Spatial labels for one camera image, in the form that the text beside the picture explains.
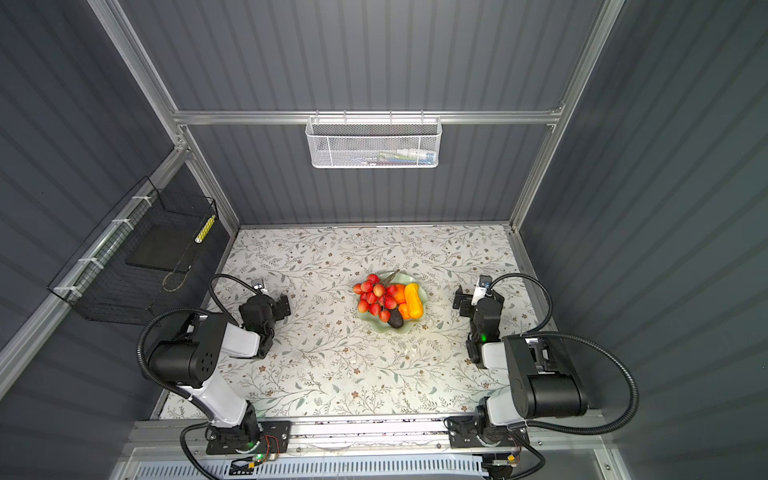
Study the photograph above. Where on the small orange tangerine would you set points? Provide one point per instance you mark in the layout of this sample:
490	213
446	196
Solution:
404	312

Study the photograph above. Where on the bottles in white basket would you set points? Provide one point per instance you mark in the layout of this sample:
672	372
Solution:
400	158

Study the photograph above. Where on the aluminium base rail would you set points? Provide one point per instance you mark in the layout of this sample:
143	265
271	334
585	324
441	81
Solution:
326	436

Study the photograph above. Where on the black wire basket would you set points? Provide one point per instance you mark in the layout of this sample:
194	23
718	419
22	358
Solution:
98	285

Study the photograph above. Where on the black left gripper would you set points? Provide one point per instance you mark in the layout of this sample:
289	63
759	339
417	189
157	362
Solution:
278	308

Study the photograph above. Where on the dark avocado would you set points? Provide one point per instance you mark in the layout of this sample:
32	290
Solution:
396	320

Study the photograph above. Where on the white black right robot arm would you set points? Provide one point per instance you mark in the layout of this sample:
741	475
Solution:
541	382

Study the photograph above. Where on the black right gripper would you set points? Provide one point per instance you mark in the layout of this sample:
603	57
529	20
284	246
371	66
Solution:
467	300

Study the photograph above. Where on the white wire mesh basket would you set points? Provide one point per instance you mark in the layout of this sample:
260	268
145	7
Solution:
333	145

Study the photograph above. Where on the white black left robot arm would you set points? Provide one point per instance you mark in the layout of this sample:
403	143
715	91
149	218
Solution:
186	365

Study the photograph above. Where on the black pad in basket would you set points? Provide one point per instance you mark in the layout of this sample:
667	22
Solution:
165	248

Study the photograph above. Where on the yellow squash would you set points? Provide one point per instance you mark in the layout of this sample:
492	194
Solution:
413	301

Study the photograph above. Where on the red grape bunch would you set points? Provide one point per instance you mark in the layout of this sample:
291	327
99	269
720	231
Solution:
374	295

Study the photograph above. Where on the yellow marker in basket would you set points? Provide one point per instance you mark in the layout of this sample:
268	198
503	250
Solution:
205	229

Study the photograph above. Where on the white vent panel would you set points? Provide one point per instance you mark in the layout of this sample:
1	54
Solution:
440	466

